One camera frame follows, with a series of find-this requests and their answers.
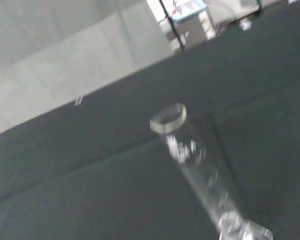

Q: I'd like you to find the grey metal cabinet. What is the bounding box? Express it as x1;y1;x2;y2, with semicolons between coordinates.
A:
158;11;216;52

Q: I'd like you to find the black bench cloth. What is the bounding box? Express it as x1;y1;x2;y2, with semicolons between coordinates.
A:
0;0;300;240

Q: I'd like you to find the blue and white device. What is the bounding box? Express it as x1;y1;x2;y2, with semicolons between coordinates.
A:
164;0;209;22

